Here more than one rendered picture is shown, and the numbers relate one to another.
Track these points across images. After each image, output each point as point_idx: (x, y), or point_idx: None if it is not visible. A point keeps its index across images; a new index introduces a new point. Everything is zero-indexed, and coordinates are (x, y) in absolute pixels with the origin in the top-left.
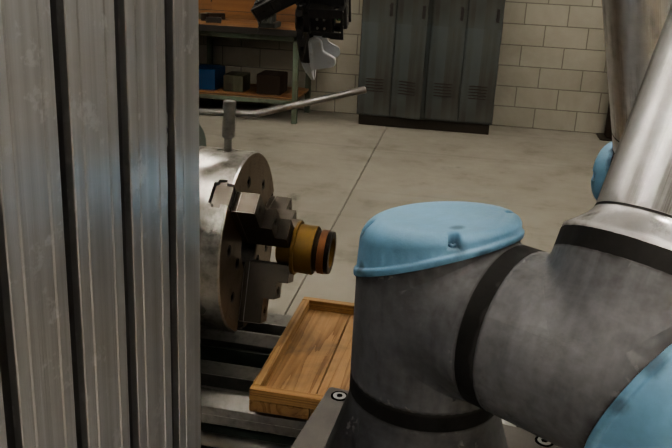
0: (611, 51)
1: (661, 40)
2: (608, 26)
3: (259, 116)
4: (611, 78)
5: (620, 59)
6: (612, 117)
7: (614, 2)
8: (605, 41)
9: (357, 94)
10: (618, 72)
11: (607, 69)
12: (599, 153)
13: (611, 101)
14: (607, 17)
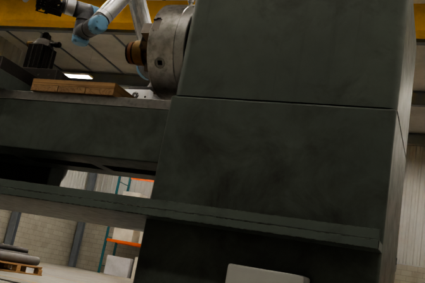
0: (126, 4)
1: (150, 21)
2: (129, 0)
3: None
4: (122, 8)
5: (125, 6)
6: (116, 14)
7: None
8: (126, 1)
9: None
10: (123, 8)
11: (123, 6)
12: (107, 19)
13: (118, 12)
14: None
